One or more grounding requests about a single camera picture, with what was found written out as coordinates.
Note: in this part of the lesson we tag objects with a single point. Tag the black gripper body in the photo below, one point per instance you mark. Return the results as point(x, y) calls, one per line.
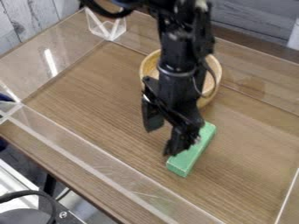
point(175, 91)

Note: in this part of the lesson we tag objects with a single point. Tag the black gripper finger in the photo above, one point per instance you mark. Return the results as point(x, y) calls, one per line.
point(153, 116)
point(185, 136)

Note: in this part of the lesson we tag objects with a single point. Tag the green rectangular block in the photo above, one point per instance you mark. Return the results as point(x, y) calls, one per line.
point(181, 164)

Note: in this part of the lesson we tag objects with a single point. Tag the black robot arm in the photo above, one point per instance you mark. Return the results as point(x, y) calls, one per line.
point(187, 41)

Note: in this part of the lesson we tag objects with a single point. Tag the light brown wooden bowl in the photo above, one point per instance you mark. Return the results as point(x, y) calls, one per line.
point(212, 86)

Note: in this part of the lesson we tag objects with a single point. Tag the black table leg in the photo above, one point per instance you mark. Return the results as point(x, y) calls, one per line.
point(50, 184)

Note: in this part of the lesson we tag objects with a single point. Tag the clear acrylic enclosure wall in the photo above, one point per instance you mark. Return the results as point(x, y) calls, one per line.
point(75, 121)

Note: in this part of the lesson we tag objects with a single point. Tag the black metal bracket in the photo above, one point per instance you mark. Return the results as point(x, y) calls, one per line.
point(65, 215)

